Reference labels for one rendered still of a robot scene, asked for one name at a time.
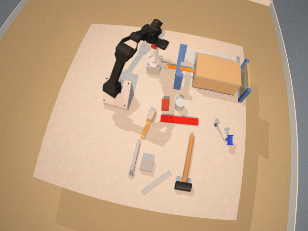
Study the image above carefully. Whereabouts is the black-headed mallet with wooden handle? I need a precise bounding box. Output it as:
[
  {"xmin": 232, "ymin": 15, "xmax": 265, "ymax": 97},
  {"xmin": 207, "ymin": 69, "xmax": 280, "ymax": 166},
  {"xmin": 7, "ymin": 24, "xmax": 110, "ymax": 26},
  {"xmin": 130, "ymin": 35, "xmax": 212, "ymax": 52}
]
[{"xmin": 174, "ymin": 135, "xmax": 195, "ymax": 192}]

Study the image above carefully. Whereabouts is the grey cylinder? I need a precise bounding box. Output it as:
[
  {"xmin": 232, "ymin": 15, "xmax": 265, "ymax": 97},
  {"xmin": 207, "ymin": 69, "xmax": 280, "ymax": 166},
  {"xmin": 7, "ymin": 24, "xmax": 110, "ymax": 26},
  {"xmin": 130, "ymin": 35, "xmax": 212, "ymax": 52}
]
[{"xmin": 175, "ymin": 98, "xmax": 185, "ymax": 111}]

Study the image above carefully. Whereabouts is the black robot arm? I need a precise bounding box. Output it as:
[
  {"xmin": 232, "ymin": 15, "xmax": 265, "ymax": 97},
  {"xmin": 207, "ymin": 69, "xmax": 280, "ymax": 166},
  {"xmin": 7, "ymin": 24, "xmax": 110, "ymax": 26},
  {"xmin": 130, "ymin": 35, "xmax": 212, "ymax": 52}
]
[{"xmin": 102, "ymin": 19, "xmax": 163, "ymax": 99}]

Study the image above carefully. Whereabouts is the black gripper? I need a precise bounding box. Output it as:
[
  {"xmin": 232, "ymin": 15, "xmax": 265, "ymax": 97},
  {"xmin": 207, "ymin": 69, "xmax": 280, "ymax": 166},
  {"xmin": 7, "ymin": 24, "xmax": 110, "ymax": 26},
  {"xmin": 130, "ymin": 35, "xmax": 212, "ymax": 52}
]
[{"xmin": 146, "ymin": 34, "xmax": 169, "ymax": 50}]

